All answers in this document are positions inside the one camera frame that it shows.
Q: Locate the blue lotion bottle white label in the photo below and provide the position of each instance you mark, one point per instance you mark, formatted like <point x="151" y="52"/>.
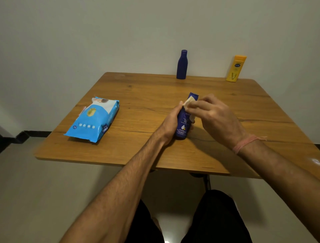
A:
<point x="183" y="124"/>

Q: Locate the plain dark blue bottle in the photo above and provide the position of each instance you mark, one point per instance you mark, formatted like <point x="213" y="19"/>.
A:
<point x="182" y="65"/>

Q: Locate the blue wet wipes packet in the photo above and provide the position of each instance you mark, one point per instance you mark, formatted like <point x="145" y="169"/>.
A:
<point x="93" y="119"/>

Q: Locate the person's left hand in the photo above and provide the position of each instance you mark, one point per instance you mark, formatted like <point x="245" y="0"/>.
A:
<point x="168" y="126"/>

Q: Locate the black skirting board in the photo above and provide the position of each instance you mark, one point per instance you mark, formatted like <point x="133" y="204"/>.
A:
<point x="23" y="136"/>

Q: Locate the black table leg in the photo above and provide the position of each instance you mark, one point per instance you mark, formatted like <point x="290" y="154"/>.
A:
<point x="206" y="180"/>

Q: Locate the white wet wipe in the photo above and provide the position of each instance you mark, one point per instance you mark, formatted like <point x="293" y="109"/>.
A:
<point x="188" y="102"/>

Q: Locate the yellow lotion bottle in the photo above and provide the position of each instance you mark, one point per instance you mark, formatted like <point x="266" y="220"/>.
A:
<point x="235" y="68"/>

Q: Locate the person's right forearm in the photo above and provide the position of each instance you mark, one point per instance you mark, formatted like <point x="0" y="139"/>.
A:
<point x="282" y="172"/>

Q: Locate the pink wrist thread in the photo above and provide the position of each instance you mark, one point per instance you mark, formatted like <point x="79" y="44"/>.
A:
<point x="246" y="142"/>

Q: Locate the person's left forearm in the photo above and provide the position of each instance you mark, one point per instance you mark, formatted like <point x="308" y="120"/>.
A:
<point x="117" y="190"/>

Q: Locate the person's black trousers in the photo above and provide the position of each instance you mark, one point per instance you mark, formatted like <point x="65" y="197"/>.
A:
<point x="217" y="220"/>

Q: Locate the person's left thumb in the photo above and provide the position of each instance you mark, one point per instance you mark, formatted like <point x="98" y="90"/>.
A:
<point x="178" y="110"/>

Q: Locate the person's right hand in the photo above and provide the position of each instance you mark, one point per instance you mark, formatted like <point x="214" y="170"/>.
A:
<point x="220" y="120"/>

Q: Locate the person's right thumb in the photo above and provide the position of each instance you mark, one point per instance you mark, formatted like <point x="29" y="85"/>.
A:
<point x="196" y="112"/>

